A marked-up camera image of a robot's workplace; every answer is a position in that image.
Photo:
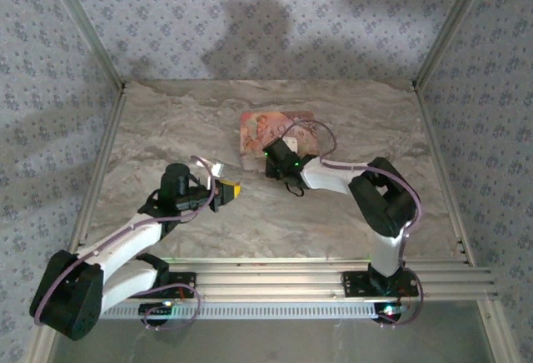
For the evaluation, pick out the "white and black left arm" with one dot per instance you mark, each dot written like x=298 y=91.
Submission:
x=125 y=246

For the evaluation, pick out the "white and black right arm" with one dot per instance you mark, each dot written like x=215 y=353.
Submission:
x=375 y=200

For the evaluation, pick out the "pink illustrated mat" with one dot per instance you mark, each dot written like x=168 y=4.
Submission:
x=258 y=130

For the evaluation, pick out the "left base controller board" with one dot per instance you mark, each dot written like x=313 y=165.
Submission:
x=160 y=309

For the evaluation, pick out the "base controller board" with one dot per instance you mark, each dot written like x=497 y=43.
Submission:
x=160 y=309
x=389 y=311

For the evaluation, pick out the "right base controller board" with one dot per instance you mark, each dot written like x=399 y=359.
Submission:
x=389 y=311

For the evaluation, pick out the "aluminium side rail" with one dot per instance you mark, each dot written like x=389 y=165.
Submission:
x=441 y=171
x=100 y=171

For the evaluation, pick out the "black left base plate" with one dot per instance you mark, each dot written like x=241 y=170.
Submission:
x=179 y=284

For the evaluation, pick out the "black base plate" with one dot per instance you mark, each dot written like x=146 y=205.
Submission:
x=179 y=284
x=354 y=284

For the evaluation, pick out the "aluminium mounting rail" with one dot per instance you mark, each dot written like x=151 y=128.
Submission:
x=270 y=281

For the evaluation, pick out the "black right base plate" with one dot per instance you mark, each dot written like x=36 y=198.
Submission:
x=354 y=284

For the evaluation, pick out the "aluminium corner post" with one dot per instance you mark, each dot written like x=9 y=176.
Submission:
x=454 y=26
x=41 y=348
x=495 y=329
x=85 y=26

